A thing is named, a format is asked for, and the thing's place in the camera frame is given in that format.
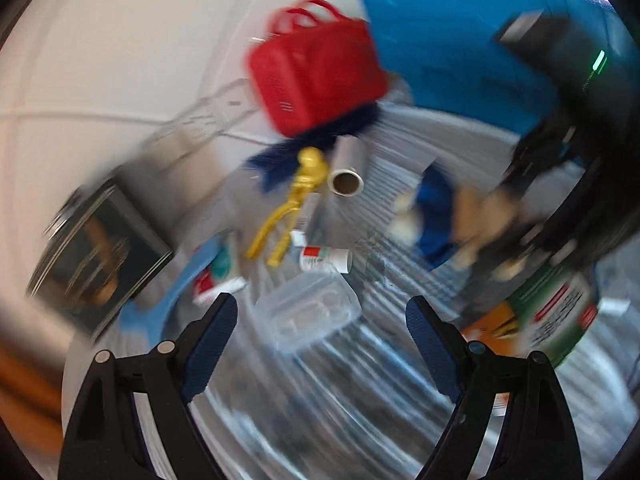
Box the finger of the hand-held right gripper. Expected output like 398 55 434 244
500 120 593 201
487 220 601 283

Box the wall socket strip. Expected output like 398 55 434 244
145 80 261 146

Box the red green toothpaste tube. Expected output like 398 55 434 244
192 245 247 307

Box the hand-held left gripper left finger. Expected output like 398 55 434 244
57 292 238 480

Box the grey paper roll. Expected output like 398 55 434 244
327 135 367 196

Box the green-white cylindrical canister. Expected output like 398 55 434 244
462 262 601 368

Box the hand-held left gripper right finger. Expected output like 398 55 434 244
405 296 583 480

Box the gold figurine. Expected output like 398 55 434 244
246 146 331 268

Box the dark blue cloth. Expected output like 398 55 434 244
244 105 383 193

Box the red plastic bag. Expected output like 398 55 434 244
248 0 388 138

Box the light blue plastic tool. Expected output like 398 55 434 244
119 236 226 346

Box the blue plastic crate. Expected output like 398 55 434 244
361 0 616 133

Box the white bottle red label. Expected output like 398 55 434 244
299 245 353 274

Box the clear plastic box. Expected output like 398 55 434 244
255 272 362 353

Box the doll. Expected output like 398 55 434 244
390 165 523 271

